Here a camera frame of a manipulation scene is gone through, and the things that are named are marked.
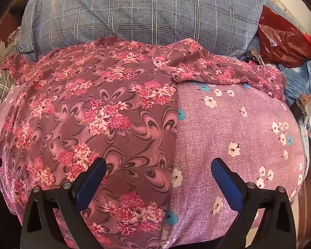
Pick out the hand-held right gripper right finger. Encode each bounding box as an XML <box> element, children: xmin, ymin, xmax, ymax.
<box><xmin>211</xmin><ymin>158</ymin><xmax>298</xmax><ymax>249</ymax></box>

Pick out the blue plaid pillow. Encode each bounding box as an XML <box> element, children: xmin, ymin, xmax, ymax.
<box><xmin>17</xmin><ymin>0</ymin><xmax>268</xmax><ymax>61</ymax></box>

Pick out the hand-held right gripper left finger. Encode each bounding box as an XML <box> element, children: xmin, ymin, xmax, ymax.
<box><xmin>20</xmin><ymin>157</ymin><xmax>108</xmax><ymax>249</ymax></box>

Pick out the pink floral swirl garment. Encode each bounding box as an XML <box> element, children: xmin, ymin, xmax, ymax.
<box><xmin>0</xmin><ymin>38</ymin><xmax>287</xmax><ymax>249</ymax></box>

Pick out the blue denim cloth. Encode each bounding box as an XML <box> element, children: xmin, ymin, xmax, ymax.
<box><xmin>278</xmin><ymin>57</ymin><xmax>311</xmax><ymax>107</ymax></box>

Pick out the purple floral bedsheet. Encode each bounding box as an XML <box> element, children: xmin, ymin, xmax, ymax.
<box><xmin>0</xmin><ymin>82</ymin><xmax>307</xmax><ymax>249</ymax></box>

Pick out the grey star print cloth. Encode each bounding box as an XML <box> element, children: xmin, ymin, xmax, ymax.
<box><xmin>0</xmin><ymin>41</ymin><xmax>24</xmax><ymax>121</ymax></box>

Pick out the red plastic bag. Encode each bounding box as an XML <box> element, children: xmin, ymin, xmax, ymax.
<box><xmin>258</xmin><ymin>5</ymin><xmax>311</xmax><ymax>68</ymax></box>

